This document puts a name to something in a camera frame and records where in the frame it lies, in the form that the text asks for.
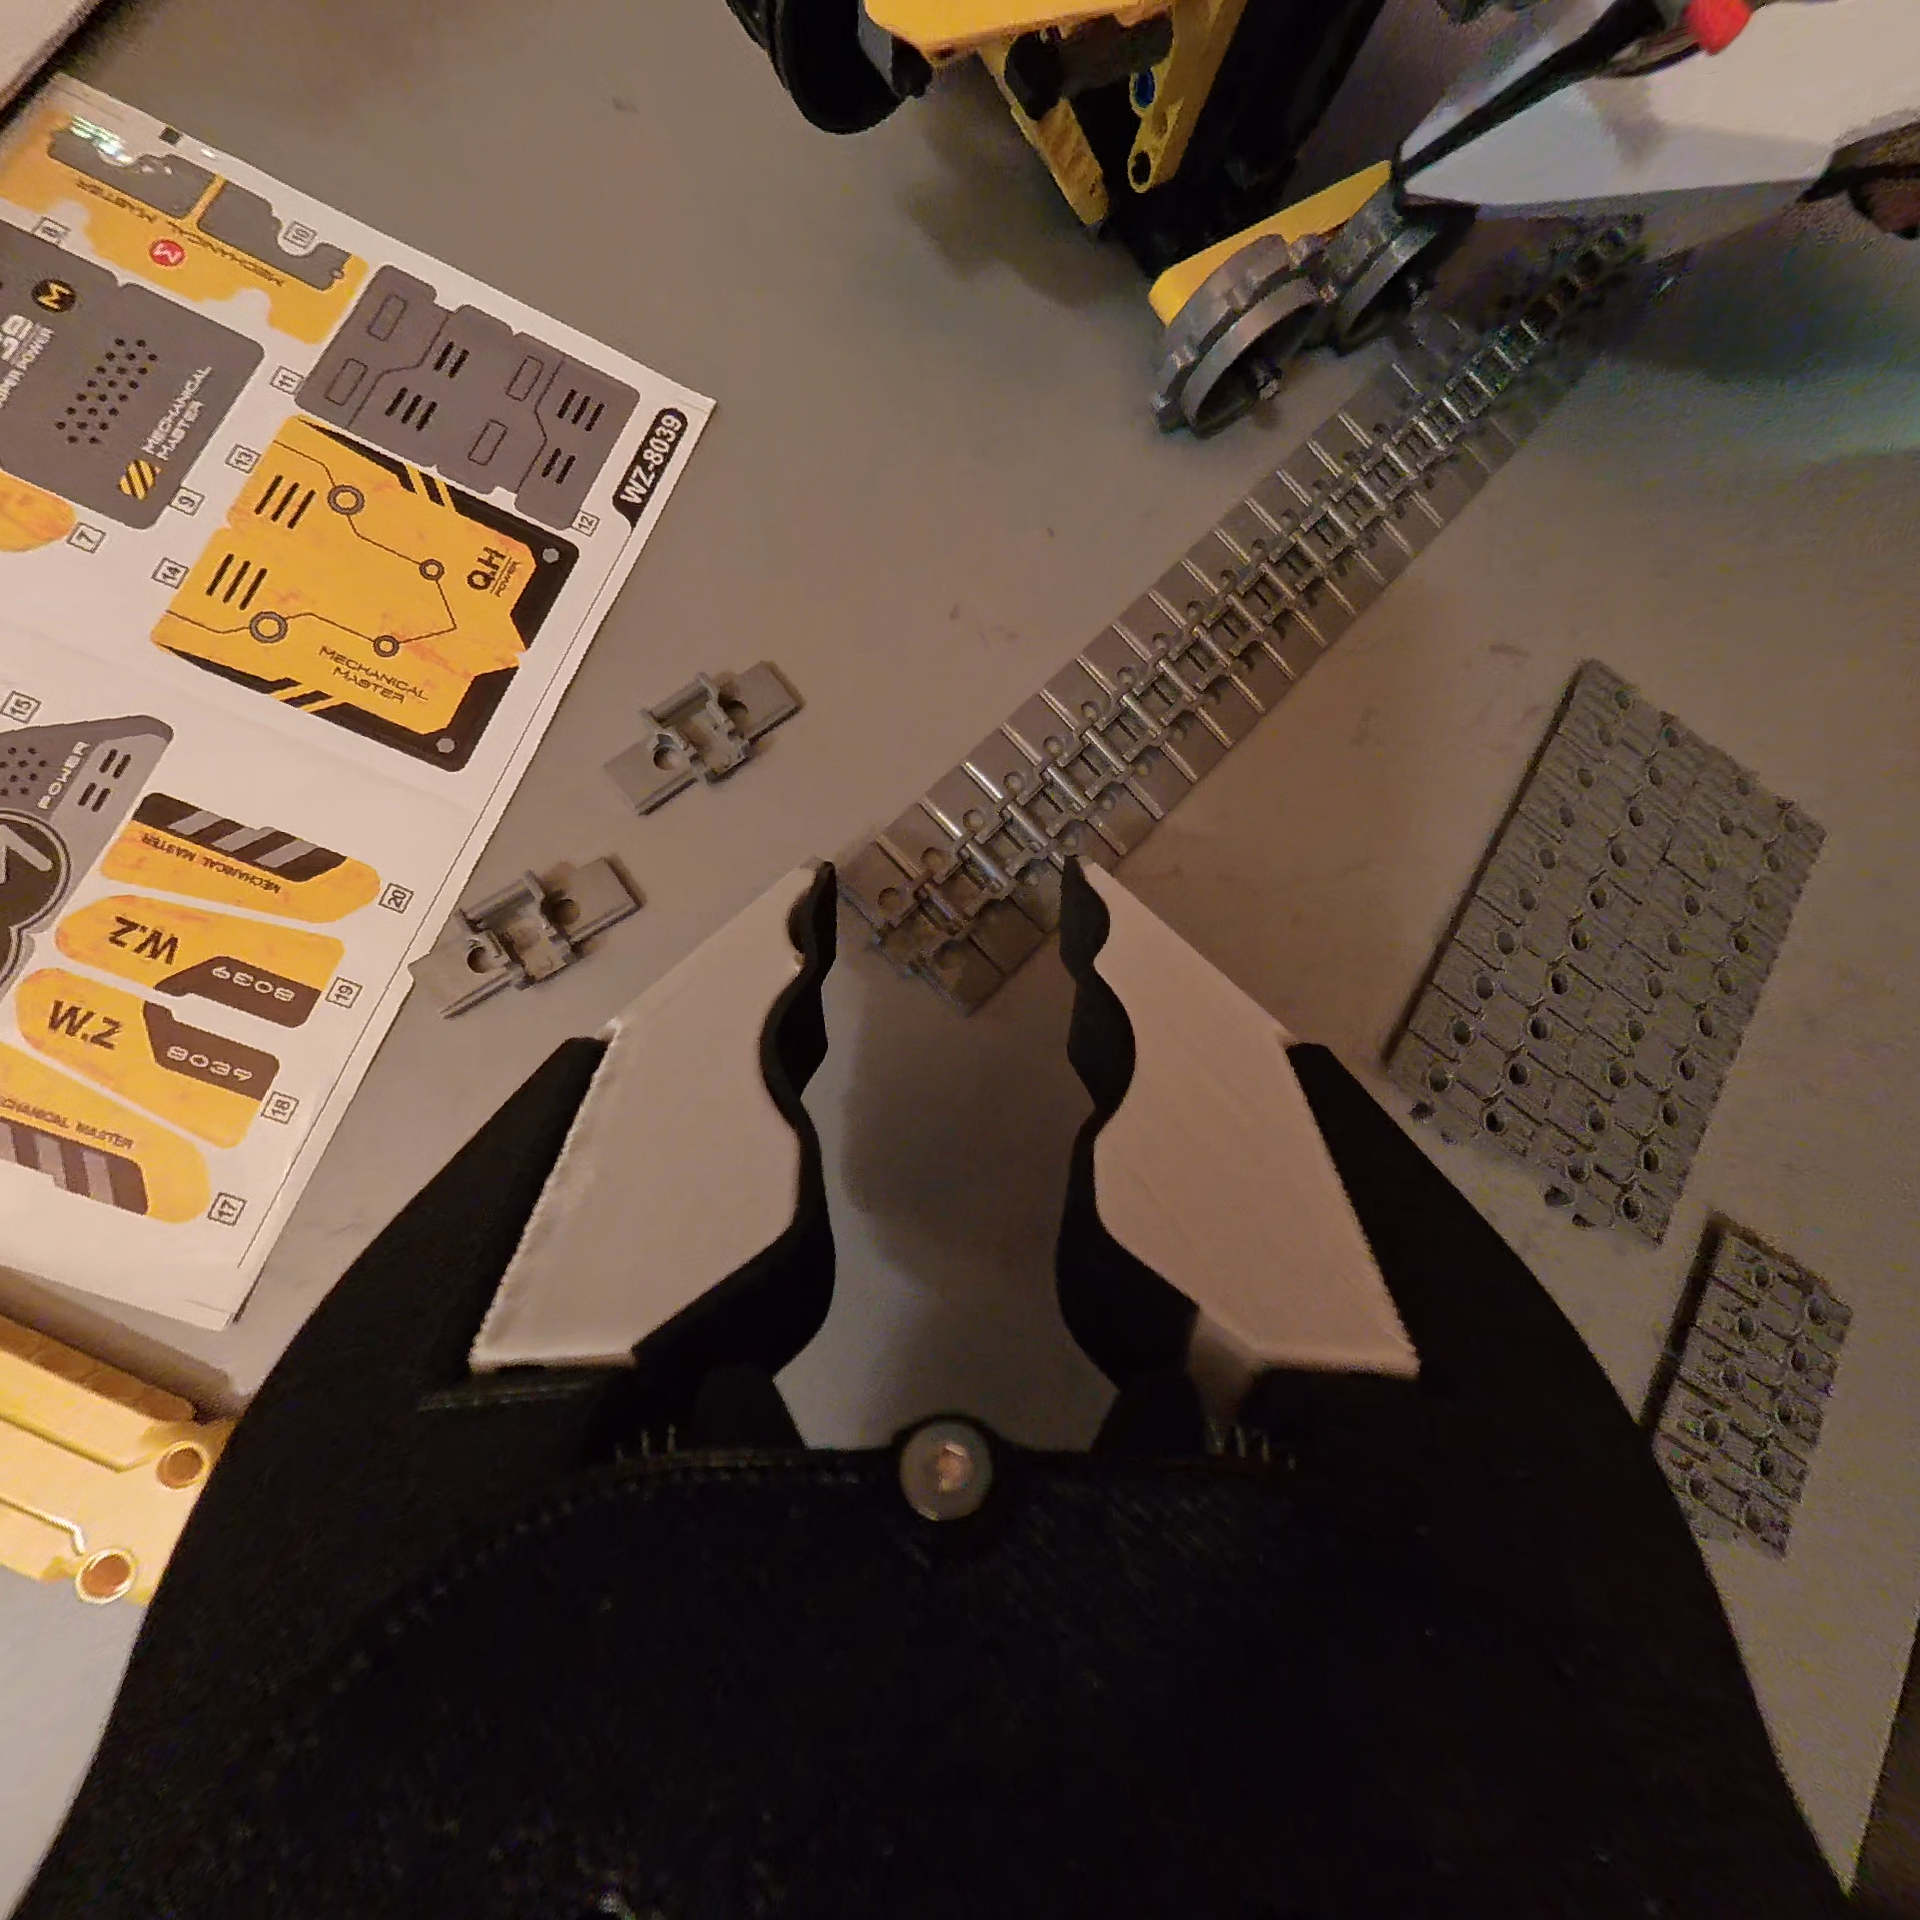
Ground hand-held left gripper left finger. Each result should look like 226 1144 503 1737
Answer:
468 860 840 1377

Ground large grey tread link mat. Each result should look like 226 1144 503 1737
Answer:
1383 661 1829 1244

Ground yellow printed sticker sheet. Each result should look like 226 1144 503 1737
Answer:
0 76 713 1332

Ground grey tread link segment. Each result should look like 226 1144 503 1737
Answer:
1649 1216 1856 1561

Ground yellow black toy vehicle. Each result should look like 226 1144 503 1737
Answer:
727 0 1748 436

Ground long grey tread link chain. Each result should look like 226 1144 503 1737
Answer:
832 216 1652 1014

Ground small black toy part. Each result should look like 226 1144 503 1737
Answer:
604 661 804 816
407 854 645 1021

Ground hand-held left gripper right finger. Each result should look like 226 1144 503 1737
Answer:
1057 856 1421 1420

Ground long yellow toy brick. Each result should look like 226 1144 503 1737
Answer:
0 1312 226 1606

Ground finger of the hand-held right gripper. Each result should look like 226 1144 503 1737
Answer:
1395 0 1697 169
1395 0 1920 231

